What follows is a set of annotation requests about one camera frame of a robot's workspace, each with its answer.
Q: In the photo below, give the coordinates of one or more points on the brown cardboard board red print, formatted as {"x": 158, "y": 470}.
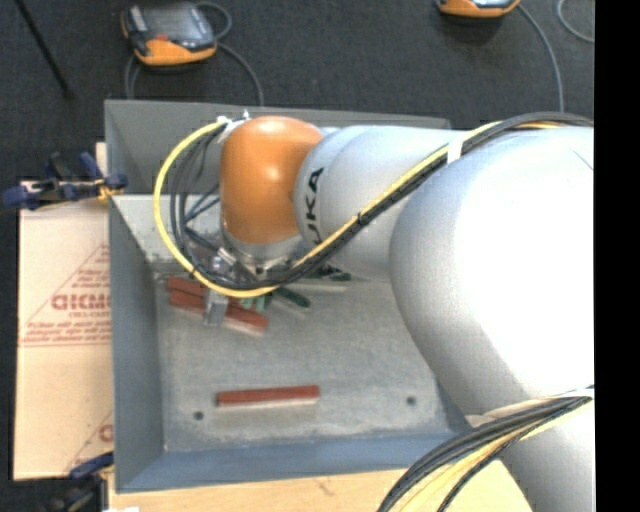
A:
{"x": 60, "y": 380}

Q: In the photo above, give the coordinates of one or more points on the red-brown flat block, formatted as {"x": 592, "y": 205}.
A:
{"x": 184, "y": 285}
{"x": 247, "y": 319}
{"x": 267, "y": 395}

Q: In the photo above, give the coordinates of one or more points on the grey metal bin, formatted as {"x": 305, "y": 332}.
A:
{"x": 310, "y": 350}

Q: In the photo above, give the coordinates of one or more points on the dark green flat block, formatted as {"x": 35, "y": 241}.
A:
{"x": 334, "y": 274}
{"x": 295, "y": 298}

